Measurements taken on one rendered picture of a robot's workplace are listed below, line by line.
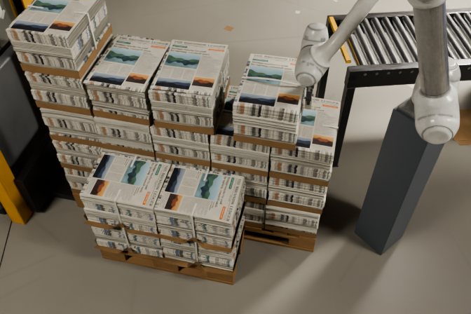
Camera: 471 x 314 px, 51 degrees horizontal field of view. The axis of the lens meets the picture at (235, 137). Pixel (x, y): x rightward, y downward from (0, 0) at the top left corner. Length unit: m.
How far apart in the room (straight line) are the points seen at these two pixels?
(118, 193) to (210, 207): 0.45
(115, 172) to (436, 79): 1.53
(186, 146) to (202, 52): 0.45
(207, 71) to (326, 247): 1.28
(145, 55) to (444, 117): 1.34
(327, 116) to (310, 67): 0.58
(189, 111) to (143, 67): 0.31
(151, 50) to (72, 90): 0.41
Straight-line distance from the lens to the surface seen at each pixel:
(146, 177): 2.46
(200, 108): 2.18
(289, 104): 2.11
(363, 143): 3.49
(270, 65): 2.31
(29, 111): 3.29
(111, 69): 2.34
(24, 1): 2.89
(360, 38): 3.02
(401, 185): 2.50
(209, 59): 2.33
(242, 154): 2.32
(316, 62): 1.89
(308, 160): 2.29
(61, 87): 2.43
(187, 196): 2.36
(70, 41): 2.23
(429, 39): 1.79
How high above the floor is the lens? 2.49
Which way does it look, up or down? 47 degrees down
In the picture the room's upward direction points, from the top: straight up
